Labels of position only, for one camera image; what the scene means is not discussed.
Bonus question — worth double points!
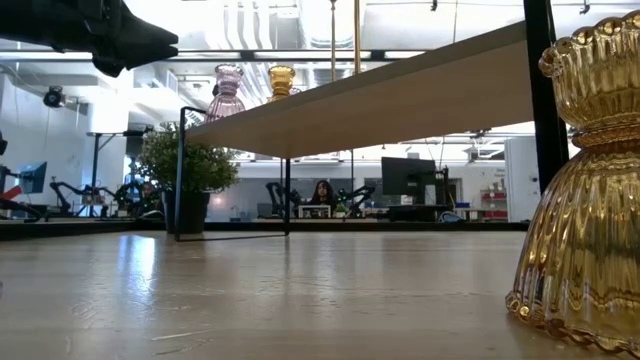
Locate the white background desk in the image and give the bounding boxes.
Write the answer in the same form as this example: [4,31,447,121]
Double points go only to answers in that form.
[298,203,332,220]

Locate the white cabinet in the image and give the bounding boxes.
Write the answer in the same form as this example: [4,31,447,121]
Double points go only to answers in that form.
[503,135,542,224]

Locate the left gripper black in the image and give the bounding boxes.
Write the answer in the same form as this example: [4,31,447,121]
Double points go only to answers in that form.
[0,0,179,79]

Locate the pink ribbed glass candle holder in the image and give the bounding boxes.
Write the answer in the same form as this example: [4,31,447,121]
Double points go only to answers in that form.
[204,63,247,125]

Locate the black T-shaped stand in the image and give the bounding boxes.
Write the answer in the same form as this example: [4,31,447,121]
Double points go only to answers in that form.
[85,130,151,217]

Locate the black computer monitor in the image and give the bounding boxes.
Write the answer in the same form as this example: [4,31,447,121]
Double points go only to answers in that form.
[380,156,438,197]

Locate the black overhead frame beam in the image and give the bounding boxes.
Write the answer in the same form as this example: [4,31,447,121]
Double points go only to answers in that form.
[0,47,427,63]

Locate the amber ribbed glass candle holder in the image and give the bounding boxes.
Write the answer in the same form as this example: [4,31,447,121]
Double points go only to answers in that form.
[266,64,301,105]
[504,8,640,357]

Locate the red storage rack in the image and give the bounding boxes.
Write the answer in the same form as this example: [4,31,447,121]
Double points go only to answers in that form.
[480,188,509,221]

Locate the green potted plant black pot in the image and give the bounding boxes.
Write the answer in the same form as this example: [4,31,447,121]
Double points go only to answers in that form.
[135,121,241,236]

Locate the black background desk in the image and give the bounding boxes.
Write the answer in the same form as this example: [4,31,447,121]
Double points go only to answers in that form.
[387,203,454,223]

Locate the tall gold metal candlestick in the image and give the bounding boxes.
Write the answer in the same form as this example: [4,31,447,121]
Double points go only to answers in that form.
[353,0,363,76]
[329,0,337,84]

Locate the person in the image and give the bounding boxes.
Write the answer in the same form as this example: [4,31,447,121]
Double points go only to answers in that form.
[308,179,337,207]
[139,182,157,211]

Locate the blue-lit computer monitor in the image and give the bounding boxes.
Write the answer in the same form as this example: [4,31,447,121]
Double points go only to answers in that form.
[13,160,49,196]

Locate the black metal table frame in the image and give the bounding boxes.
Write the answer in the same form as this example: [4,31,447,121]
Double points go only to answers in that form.
[0,219,531,240]

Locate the wooden shelf black metal legs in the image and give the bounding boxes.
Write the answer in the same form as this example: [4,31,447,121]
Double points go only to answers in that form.
[173,0,571,244]

